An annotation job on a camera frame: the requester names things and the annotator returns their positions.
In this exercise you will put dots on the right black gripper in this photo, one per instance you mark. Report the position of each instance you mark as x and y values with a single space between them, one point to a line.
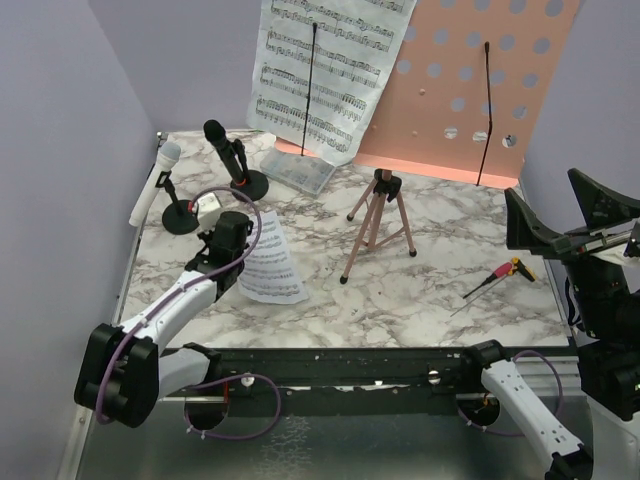
600 205

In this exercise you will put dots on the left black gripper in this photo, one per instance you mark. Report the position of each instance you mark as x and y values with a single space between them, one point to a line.
208 237

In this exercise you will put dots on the sheet music page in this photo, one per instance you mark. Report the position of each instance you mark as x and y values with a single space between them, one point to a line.
269 274
320 70

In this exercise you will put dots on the pink music stand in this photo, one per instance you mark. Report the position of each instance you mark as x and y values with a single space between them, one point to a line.
468 89

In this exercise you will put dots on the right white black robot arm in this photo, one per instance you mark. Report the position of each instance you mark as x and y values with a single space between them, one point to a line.
607 360

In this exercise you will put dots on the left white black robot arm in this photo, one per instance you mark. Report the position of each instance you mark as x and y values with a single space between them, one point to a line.
122 374

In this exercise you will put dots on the black round mic stand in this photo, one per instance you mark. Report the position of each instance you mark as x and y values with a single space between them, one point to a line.
177 218

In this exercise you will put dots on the red yellow screwdriver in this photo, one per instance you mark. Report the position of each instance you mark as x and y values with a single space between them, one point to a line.
511 268

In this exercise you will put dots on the thin metal rod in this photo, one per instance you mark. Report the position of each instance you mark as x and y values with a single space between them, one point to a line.
469 303

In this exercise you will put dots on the white microphone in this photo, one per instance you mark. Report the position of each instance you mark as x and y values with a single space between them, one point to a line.
167 157

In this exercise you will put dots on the clear plastic organizer box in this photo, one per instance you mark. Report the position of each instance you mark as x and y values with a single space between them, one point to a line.
306 174

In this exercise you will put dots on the black microphone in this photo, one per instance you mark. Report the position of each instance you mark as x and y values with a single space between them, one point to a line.
230 153

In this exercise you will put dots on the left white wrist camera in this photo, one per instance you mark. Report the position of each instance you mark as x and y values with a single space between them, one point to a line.
206 210

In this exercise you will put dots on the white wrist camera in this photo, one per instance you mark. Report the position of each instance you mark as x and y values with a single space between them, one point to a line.
626 254
206 210

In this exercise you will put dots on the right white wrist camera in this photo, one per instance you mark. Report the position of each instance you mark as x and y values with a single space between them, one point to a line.
626 254

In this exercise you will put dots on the black mounting rail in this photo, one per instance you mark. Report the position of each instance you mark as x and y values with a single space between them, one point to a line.
340 382

